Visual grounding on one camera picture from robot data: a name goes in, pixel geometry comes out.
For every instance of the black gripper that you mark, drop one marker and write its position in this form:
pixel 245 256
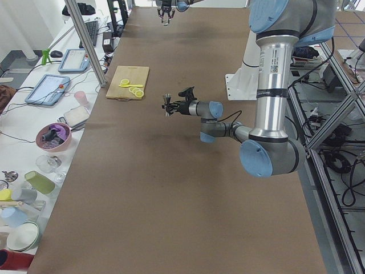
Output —
pixel 165 5
pixel 183 107

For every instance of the clear glass cup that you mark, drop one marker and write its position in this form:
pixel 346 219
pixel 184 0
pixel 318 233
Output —
pixel 165 21

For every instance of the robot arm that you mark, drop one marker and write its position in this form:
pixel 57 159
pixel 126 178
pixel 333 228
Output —
pixel 279 27
pixel 179 5

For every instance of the pink plastic cup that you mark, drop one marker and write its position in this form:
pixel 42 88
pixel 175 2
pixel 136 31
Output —
pixel 81 98

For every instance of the green plastic cup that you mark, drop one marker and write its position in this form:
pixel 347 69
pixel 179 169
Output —
pixel 41 183

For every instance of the grey cup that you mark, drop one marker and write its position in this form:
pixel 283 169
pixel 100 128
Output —
pixel 24 195

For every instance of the light blue cup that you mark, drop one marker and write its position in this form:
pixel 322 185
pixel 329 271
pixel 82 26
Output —
pixel 13 216

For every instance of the middle overlapping lemon slice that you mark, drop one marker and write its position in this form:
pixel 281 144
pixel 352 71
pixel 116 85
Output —
pixel 136 90

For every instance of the wooden cutting board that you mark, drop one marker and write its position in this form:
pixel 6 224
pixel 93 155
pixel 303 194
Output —
pixel 135 74

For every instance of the yellow plastic knife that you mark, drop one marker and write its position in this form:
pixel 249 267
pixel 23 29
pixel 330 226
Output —
pixel 131 85

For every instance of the black keyboard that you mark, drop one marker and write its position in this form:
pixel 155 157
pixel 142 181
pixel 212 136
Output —
pixel 92 28

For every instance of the digital kitchen scale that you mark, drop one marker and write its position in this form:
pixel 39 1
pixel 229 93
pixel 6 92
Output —
pixel 75 118

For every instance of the far teach pendant tablet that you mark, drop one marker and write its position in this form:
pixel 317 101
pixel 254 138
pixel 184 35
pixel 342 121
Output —
pixel 73 61

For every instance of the teach pendant tablet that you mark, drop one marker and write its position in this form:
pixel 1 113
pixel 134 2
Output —
pixel 73 61
pixel 48 90

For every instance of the computer mouse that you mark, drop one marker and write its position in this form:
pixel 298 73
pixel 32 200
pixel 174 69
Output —
pixel 56 54

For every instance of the pink bowl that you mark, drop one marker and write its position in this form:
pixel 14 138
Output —
pixel 55 137

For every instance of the near teach pendant tablet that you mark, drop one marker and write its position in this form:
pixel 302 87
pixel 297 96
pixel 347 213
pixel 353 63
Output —
pixel 48 90

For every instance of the green clamp tool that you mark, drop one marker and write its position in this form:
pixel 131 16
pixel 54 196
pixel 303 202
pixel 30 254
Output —
pixel 45 57

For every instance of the wine glass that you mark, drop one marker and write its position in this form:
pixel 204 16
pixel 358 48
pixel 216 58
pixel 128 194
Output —
pixel 51 164

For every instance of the black power adapter box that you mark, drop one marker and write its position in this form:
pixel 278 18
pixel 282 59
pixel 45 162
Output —
pixel 330 79

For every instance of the white bowl green rim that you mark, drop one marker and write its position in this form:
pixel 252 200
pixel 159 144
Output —
pixel 24 237

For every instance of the red bowl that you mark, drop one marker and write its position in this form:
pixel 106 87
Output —
pixel 16 261

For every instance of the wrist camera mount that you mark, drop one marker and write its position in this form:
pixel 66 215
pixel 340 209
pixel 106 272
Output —
pixel 188 94

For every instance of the lemon slice nearest handle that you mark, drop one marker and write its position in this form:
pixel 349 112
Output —
pixel 139 93

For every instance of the aluminium frame post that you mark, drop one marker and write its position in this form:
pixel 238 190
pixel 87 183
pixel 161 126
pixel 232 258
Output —
pixel 84 36

